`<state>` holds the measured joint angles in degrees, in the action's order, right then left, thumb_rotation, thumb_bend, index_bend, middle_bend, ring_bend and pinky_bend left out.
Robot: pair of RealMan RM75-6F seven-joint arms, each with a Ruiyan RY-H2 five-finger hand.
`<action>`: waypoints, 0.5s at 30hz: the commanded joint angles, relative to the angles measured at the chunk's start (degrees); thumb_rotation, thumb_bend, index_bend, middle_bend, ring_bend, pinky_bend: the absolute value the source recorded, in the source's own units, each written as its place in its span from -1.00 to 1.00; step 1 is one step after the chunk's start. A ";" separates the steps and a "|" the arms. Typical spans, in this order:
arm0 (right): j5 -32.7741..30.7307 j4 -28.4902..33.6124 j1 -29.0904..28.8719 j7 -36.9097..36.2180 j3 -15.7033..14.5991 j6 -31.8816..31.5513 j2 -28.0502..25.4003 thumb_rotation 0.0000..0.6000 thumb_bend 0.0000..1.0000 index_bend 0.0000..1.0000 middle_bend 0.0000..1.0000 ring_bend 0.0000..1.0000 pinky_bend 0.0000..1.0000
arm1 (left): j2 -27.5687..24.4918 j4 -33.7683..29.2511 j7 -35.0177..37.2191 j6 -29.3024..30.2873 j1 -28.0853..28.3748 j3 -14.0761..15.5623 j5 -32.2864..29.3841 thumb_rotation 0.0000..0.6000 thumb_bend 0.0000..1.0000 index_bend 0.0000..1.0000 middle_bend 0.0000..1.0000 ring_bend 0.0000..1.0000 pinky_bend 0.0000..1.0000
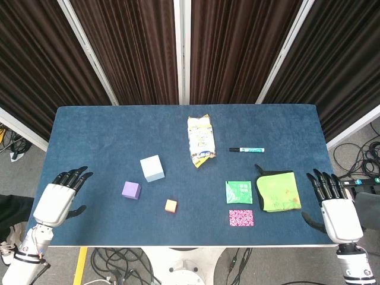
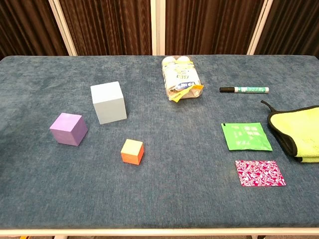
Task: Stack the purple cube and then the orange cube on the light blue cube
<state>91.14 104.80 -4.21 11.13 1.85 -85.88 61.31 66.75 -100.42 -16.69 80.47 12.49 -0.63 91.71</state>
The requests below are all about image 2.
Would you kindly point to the purple wooden cube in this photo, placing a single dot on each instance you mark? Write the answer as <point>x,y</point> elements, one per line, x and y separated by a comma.
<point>67,129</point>

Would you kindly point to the small orange cube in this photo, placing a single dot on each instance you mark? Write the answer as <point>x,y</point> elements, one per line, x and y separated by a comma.
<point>132,153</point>

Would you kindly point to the large light blue cube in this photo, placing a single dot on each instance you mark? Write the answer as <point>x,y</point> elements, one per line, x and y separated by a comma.
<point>108,104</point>

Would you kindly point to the blue fabric table cover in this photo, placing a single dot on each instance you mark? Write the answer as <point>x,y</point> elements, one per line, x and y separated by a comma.
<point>174,199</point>

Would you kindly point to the green white marker pen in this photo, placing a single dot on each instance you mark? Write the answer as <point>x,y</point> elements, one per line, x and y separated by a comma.
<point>249,89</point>

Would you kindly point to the green sachet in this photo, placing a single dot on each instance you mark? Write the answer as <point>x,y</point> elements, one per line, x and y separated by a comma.
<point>245,137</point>

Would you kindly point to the clear snack bag yellow print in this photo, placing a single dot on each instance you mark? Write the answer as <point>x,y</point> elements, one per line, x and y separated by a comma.
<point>180,77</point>

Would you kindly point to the brown pleated divider panel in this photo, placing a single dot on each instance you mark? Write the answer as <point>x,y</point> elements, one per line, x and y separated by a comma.
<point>294,25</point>
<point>211,25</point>
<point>107,25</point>
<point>25,25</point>

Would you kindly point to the yellow-green cloth black trim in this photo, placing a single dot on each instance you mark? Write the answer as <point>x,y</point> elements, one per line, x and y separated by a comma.
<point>299,129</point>

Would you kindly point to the pink white patterned card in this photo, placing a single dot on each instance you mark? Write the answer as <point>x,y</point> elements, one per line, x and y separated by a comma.
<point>259,173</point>

